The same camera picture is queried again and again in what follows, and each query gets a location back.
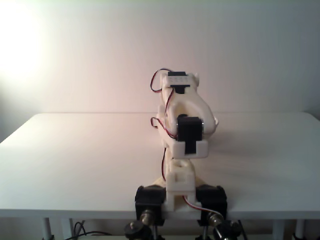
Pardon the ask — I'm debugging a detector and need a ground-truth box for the white table leg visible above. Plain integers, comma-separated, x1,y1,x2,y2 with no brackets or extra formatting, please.
42,217,55,240
272,219,286,240
61,218,75,240

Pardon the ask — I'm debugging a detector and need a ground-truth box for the red black looped servo cable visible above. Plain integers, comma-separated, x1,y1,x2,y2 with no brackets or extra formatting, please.
150,67,175,94

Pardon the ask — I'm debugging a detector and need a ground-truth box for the red black shoulder servo cable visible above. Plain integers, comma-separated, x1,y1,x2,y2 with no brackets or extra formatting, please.
150,116,179,185

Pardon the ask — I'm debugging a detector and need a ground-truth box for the black floor cable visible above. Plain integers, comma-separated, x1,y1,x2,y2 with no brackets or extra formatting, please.
71,221,112,239

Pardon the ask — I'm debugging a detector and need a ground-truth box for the red white base cable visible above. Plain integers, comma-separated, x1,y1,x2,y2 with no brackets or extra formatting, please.
181,195,224,216

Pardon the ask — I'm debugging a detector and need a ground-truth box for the black table clamp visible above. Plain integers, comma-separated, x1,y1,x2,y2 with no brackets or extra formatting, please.
134,184,167,227
196,184,229,226

